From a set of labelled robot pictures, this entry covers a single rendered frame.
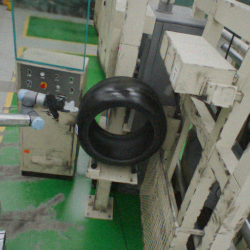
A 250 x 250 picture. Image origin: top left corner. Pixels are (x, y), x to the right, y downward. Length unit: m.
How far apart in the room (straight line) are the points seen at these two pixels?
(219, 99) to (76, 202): 1.96
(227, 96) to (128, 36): 0.83
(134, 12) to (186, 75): 0.68
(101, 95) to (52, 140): 1.22
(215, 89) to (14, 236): 2.03
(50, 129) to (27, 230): 0.88
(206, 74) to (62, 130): 1.65
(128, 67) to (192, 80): 0.70
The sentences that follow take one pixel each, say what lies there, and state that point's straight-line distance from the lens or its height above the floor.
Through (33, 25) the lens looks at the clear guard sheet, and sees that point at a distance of 2.27.
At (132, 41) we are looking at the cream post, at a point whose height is 1.68.
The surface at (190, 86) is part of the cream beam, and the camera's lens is 1.26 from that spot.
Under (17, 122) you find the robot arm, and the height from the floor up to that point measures 1.24.
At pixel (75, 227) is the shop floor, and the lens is 2.62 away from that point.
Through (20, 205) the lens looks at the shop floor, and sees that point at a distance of 2.80.
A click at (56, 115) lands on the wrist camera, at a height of 1.21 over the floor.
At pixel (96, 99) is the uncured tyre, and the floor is 1.40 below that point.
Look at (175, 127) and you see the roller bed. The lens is 2.02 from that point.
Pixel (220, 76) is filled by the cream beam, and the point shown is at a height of 1.74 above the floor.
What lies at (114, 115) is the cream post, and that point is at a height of 1.11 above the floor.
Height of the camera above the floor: 2.11
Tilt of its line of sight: 31 degrees down
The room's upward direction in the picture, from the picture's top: 12 degrees clockwise
